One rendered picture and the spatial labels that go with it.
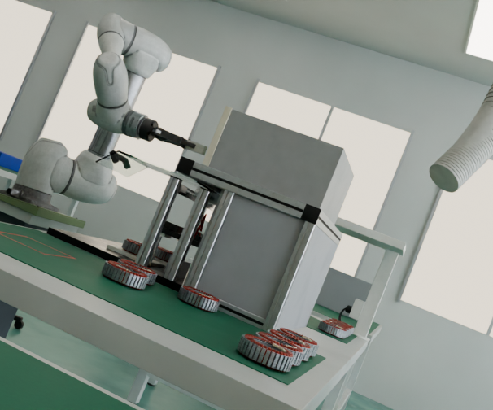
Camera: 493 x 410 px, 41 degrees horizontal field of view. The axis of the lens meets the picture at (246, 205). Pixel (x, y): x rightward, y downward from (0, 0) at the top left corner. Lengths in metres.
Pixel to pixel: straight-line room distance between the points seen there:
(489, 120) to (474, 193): 3.58
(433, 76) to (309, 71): 1.27
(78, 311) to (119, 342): 0.09
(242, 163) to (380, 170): 4.92
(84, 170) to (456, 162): 1.64
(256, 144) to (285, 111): 5.12
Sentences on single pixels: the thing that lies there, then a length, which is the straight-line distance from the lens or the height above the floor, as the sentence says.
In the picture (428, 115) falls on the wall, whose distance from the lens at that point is 7.01.
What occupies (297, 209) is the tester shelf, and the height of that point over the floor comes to 1.09.
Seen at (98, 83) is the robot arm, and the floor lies 1.25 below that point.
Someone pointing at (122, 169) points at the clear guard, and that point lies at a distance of 2.19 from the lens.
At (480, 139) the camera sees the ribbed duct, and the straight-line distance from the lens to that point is 3.25.
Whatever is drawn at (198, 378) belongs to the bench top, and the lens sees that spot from 1.10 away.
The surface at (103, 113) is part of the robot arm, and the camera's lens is 2.30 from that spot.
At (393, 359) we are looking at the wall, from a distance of 6.77.
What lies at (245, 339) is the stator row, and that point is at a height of 0.78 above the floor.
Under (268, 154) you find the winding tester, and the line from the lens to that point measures 2.00.
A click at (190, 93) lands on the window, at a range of 7.45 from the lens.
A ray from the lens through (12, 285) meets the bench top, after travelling 1.24.
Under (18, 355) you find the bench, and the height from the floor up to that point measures 0.75.
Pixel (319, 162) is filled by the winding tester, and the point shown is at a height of 1.25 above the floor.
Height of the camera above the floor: 0.96
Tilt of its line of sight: 3 degrees up
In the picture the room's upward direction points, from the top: 22 degrees clockwise
